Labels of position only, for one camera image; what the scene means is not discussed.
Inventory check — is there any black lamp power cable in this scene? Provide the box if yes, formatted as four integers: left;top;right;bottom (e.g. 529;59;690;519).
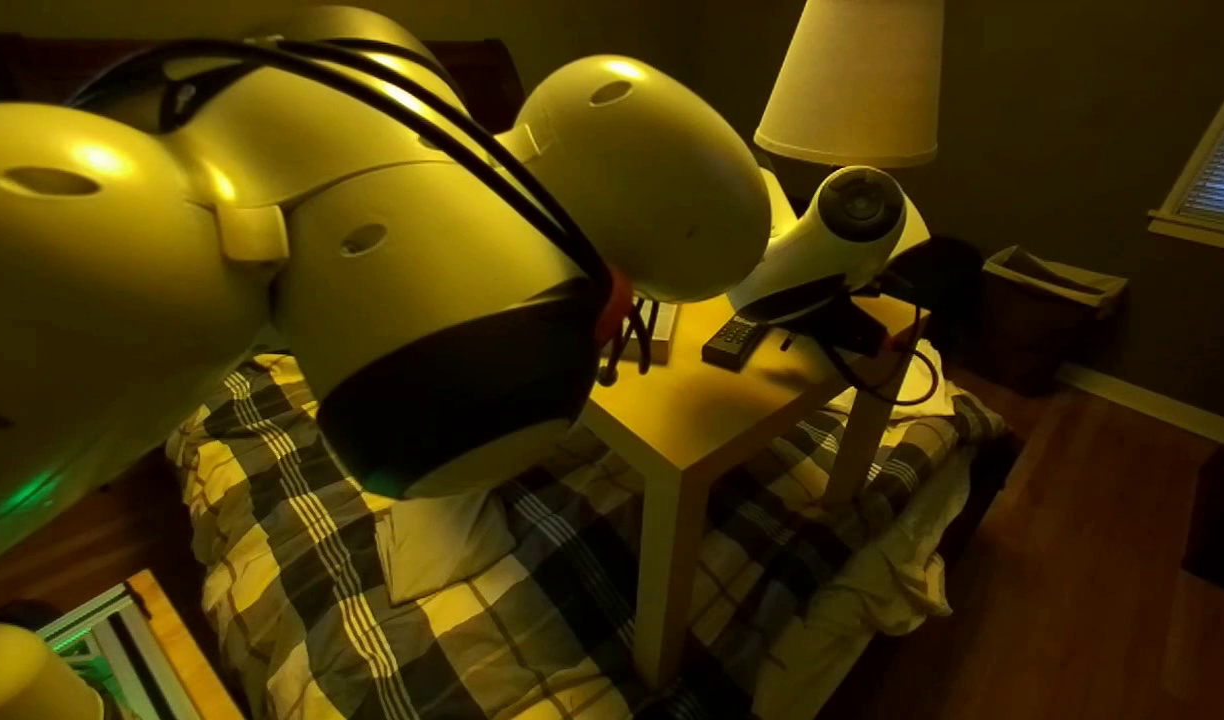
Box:
824;313;954;413

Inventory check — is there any window with blinds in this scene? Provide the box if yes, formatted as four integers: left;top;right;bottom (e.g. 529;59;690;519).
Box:
1146;103;1224;247

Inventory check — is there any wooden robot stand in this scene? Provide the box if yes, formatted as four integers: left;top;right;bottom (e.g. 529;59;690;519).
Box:
126;570;244;720

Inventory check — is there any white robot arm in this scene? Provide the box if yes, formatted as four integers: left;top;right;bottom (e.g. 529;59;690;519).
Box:
0;10;923;557

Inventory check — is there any plaid checkered blanket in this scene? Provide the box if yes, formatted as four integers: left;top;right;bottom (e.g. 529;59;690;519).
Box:
166;351;1012;720

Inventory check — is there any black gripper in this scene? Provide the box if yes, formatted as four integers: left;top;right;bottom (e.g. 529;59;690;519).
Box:
784;292;923;356

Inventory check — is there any white lamp shade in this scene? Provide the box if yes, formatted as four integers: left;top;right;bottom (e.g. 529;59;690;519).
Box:
754;0;944;170

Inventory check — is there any grey folded cloth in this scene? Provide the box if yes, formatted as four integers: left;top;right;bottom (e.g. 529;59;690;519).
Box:
375;492;517;605

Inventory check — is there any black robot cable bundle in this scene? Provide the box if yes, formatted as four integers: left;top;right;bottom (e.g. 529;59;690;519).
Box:
66;35;665;394

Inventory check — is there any grey remote control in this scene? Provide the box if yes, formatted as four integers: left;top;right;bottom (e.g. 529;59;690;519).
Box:
699;316;767;374

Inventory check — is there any light wooden side table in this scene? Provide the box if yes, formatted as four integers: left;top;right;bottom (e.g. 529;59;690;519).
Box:
574;288;923;698

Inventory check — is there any dark laundry basket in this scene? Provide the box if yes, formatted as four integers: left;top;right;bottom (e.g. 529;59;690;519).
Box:
966;244;1126;396

